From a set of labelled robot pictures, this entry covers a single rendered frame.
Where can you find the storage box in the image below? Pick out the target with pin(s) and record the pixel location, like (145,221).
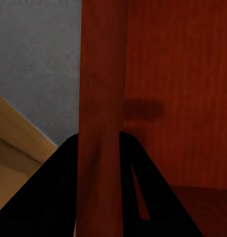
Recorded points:
(155,69)

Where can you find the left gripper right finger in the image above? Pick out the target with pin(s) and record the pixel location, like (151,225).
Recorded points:
(168,216)

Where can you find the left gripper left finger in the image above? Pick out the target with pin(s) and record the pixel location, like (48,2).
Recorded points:
(46,205)

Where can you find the door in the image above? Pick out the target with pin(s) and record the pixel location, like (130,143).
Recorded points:
(23,150)

